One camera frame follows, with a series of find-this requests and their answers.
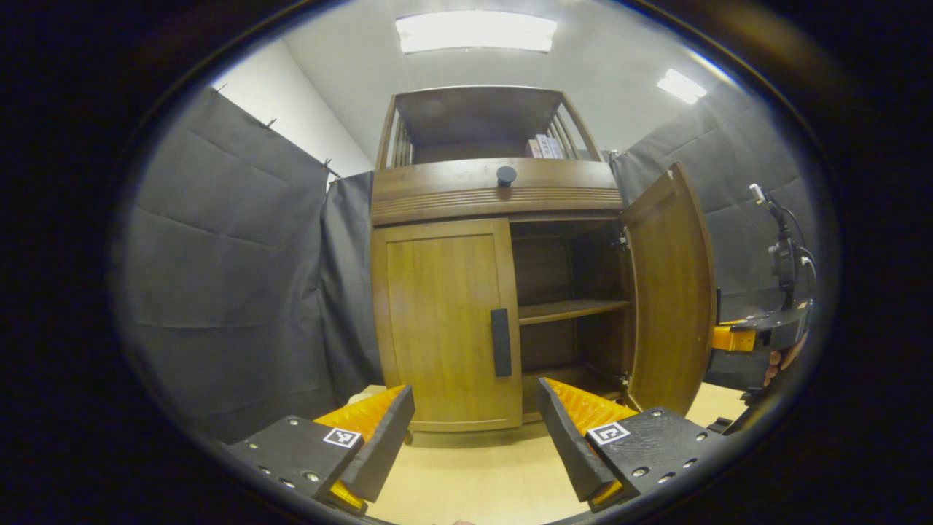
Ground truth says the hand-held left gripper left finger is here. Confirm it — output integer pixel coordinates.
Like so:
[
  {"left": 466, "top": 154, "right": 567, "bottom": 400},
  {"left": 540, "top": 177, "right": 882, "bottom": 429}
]
[{"left": 219, "top": 384, "right": 416, "bottom": 515}]

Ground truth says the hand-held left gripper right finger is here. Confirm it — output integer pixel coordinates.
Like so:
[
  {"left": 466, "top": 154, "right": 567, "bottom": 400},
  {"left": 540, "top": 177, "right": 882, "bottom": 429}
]
[{"left": 536, "top": 377, "right": 726, "bottom": 513}]

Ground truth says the brown wooden cabinet door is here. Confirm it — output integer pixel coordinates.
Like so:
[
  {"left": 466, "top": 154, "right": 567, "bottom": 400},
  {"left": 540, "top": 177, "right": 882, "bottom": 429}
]
[
  {"left": 620, "top": 162, "right": 722, "bottom": 416},
  {"left": 370, "top": 218, "right": 523, "bottom": 432}
]

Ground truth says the brown wooden shoe cabinet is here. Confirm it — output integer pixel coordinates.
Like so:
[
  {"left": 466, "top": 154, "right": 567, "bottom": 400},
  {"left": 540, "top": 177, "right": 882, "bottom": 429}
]
[{"left": 370, "top": 85, "right": 635, "bottom": 432}]

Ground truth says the wooden inner cabinet shelf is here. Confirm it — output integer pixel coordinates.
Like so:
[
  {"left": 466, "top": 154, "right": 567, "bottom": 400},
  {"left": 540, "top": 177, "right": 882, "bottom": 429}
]
[{"left": 518, "top": 298, "right": 631, "bottom": 326}]

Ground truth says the black backdrop cloth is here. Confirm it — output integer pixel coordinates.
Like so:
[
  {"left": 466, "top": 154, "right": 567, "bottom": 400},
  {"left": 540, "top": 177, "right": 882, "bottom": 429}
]
[{"left": 117, "top": 87, "right": 821, "bottom": 438}]

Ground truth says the small ceiling light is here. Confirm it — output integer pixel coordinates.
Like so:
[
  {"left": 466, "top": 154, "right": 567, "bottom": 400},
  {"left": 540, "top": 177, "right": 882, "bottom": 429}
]
[{"left": 656, "top": 69, "right": 708, "bottom": 104}]

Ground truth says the large rectangular ceiling light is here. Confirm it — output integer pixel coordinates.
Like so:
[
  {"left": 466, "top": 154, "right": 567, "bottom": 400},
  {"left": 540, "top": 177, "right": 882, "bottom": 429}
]
[{"left": 395, "top": 10, "right": 558, "bottom": 54}]

